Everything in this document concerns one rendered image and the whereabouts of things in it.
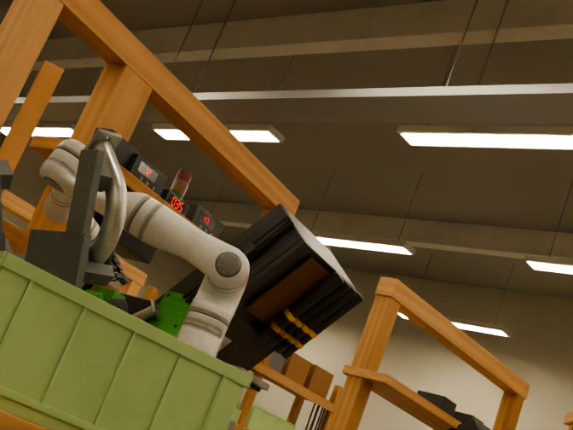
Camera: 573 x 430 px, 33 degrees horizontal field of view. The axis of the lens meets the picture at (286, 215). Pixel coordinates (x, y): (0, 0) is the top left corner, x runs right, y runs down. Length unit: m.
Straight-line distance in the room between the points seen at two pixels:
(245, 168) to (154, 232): 1.43
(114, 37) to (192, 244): 1.04
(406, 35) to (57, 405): 6.16
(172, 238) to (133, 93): 1.01
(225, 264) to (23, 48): 0.96
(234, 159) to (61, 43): 7.38
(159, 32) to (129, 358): 8.16
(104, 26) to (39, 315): 1.75
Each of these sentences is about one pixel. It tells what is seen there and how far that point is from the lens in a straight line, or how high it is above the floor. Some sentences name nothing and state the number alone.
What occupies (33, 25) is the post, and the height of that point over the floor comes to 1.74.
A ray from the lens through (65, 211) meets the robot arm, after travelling 2.38.
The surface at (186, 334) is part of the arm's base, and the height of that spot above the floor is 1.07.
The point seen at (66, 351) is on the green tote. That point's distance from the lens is 1.22.
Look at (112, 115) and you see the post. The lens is 2.91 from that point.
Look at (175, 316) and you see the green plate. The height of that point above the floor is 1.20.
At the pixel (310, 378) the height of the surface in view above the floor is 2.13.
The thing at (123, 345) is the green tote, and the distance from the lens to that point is 1.27.
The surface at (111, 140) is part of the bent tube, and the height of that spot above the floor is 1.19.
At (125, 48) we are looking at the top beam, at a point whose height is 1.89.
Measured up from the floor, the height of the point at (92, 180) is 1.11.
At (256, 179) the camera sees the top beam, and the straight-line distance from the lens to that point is 3.50.
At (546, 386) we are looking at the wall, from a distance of 12.34.
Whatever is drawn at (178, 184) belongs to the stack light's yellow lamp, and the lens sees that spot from 3.21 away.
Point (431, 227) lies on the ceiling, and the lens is 11.38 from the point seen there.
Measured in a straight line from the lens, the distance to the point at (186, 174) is 3.22.
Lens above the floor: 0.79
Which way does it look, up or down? 17 degrees up
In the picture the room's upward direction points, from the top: 22 degrees clockwise
